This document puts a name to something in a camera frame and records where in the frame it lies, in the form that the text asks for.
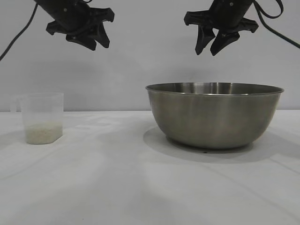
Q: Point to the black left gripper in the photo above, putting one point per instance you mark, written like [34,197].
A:
[70,16]

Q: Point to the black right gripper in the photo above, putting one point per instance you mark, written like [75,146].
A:
[227,16]

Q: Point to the white rice grains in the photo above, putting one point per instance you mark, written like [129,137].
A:
[43,134]

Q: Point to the stainless steel mixing bowl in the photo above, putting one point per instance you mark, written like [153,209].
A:
[214,117]

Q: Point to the clear plastic measuring cup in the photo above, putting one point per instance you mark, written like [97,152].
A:
[42,110]

